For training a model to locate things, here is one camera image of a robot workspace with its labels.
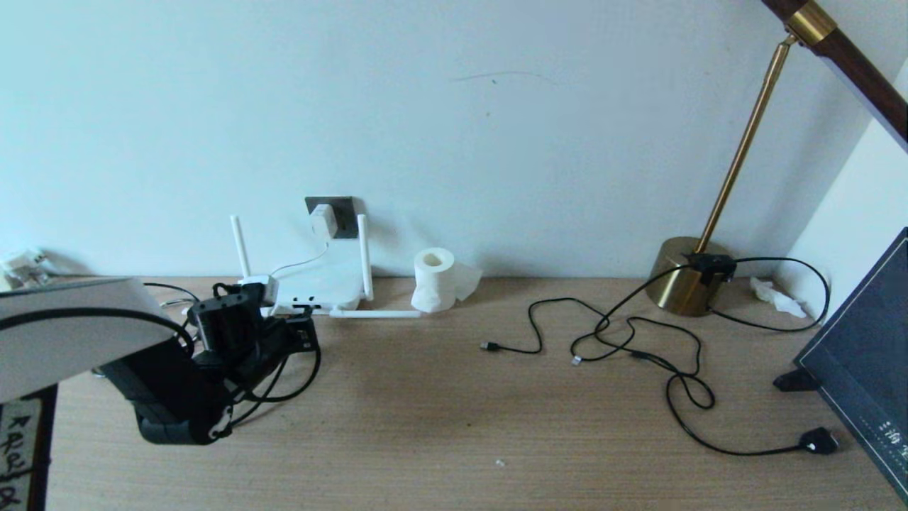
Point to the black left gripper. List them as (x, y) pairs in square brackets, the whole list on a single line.
[(230, 332)]

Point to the white power adapter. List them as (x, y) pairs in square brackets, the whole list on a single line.
[(323, 220)]

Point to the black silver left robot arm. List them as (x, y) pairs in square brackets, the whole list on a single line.
[(71, 333)]

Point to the white router with antennas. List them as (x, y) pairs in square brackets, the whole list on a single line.
[(333, 284)]

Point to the white toilet paper roll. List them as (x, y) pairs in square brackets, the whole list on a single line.
[(433, 284)]

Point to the clear plastic wrapper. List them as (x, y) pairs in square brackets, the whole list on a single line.
[(25, 268)]

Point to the brass desk lamp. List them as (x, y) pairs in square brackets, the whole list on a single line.
[(677, 284)]

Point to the crumpled white tissue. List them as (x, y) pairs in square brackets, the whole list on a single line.
[(779, 298)]

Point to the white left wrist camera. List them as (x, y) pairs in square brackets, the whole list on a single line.
[(259, 289)]

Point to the grey wall socket plate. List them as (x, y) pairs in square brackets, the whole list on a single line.
[(347, 213)]

